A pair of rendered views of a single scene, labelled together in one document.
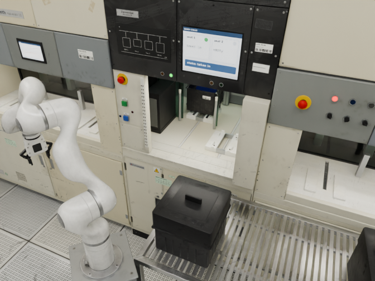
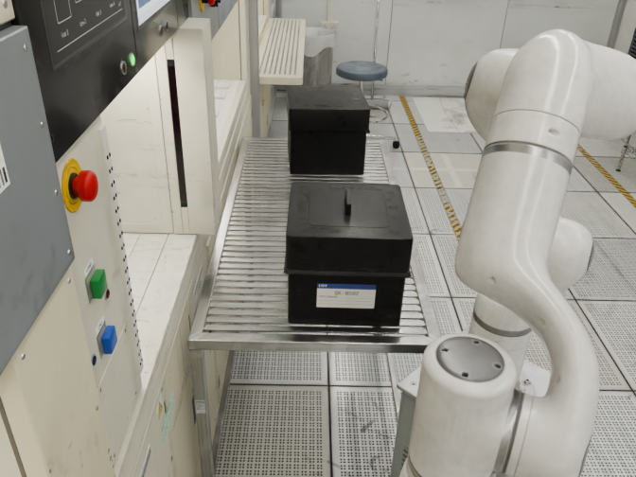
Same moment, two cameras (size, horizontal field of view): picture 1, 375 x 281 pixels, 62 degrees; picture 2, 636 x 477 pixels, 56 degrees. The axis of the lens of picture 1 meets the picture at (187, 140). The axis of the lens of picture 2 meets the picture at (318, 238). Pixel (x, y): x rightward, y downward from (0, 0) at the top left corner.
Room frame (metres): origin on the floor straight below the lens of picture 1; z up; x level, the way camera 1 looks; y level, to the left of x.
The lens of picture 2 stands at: (1.62, 1.12, 1.69)
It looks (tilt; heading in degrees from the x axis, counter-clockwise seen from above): 31 degrees down; 246
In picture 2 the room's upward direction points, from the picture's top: 2 degrees clockwise
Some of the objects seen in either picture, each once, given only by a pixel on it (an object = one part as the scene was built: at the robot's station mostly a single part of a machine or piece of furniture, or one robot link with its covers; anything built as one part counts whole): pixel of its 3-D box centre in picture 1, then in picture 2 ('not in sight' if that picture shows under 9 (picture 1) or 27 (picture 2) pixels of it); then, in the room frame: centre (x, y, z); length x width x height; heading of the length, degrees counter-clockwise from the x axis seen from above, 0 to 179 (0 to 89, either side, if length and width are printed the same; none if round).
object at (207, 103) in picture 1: (205, 92); not in sight; (2.08, -0.12, 1.06); 0.24 x 0.20 x 0.32; 67
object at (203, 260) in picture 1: (192, 224); (344, 265); (1.03, -0.03, 0.85); 0.28 x 0.28 x 0.17; 67
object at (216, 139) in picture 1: (225, 142); not in sight; (1.68, -0.25, 0.89); 0.22 x 0.21 x 0.04; 157
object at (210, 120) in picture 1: (204, 112); not in sight; (2.08, -0.12, 0.89); 0.22 x 0.21 x 0.04; 157
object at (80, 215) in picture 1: (84, 219); (532, 272); (0.85, 0.41, 1.07); 0.19 x 0.12 x 0.24; 133
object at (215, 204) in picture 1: (193, 206); (346, 220); (1.03, -0.03, 0.98); 0.29 x 0.29 x 0.13; 67
